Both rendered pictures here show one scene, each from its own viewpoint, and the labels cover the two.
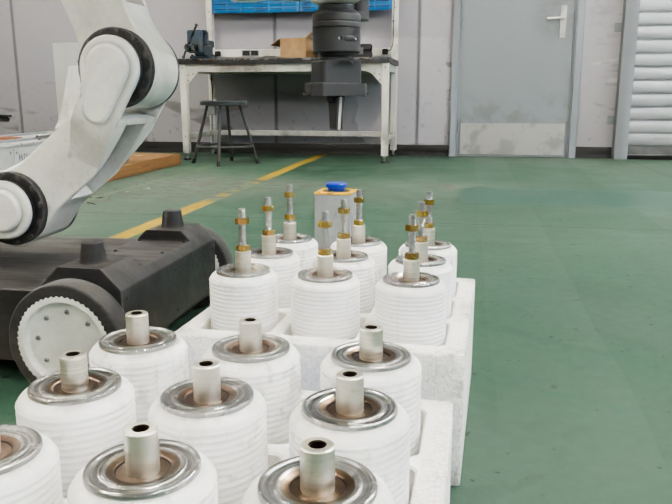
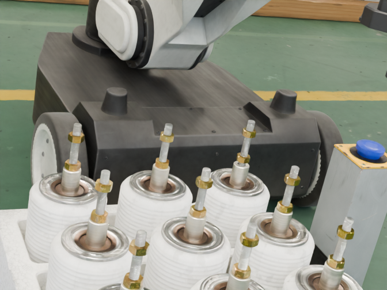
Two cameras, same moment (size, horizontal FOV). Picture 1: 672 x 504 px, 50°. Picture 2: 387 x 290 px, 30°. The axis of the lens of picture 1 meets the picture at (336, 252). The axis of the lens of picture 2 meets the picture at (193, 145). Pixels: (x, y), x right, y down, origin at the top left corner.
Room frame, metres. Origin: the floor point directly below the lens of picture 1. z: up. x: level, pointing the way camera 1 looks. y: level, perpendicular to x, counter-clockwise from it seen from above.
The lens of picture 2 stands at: (0.59, -0.56, 0.69)
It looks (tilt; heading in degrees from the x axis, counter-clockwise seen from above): 24 degrees down; 50
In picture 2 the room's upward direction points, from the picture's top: 11 degrees clockwise
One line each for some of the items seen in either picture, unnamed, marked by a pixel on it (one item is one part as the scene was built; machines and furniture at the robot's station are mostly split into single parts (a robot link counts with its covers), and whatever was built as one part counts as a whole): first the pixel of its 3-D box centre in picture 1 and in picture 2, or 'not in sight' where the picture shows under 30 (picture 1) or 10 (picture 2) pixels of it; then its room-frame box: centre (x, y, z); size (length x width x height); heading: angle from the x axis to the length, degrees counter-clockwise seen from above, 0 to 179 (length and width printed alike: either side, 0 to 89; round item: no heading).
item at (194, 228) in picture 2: (343, 248); (194, 226); (1.07, -0.01, 0.26); 0.02 x 0.02 x 0.03
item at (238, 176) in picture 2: (290, 231); (239, 174); (1.21, 0.08, 0.26); 0.02 x 0.02 x 0.03
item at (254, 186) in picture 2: (290, 239); (236, 183); (1.21, 0.08, 0.25); 0.08 x 0.08 x 0.01
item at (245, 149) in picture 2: (289, 206); (245, 146); (1.21, 0.08, 0.31); 0.01 x 0.01 x 0.08
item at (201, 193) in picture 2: (343, 223); (200, 198); (1.07, -0.01, 0.30); 0.01 x 0.01 x 0.08
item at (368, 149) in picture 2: (336, 187); (369, 151); (1.37, 0.00, 0.32); 0.04 x 0.04 x 0.02
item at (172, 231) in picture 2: (343, 257); (192, 235); (1.07, -0.01, 0.25); 0.08 x 0.08 x 0.01
